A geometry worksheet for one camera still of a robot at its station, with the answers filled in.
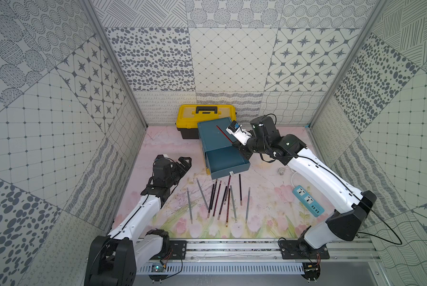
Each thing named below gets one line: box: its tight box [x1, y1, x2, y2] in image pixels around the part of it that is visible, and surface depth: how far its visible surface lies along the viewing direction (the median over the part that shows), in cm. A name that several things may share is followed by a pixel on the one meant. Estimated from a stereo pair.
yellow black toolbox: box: [175, 104, 237, 140], surface depth 106 cm
